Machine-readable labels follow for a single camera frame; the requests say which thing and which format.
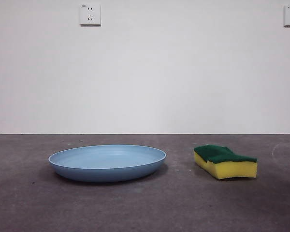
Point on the yellow sponge with green scourer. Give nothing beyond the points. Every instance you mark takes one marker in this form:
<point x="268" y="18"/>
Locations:
<point x="234" y="170"/>

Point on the light blue round plate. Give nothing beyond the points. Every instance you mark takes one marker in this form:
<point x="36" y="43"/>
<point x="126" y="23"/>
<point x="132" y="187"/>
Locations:
<point x="106" y="169"/>

